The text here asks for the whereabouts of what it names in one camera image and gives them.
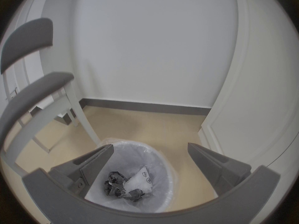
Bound white wardrobe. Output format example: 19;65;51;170
201;0;299;172

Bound clear plastic bag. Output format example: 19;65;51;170
97;137;176;213

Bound grey padded white chair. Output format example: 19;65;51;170
0;18;101;174

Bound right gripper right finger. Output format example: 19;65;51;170
187;142;252;197

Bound white trash bin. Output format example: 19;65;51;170
85;141;174;214

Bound white printed wrapper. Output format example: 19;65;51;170
124;166;153;194

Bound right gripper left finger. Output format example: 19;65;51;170
50;144;115;199

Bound black plastic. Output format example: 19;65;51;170
104;171;152;202

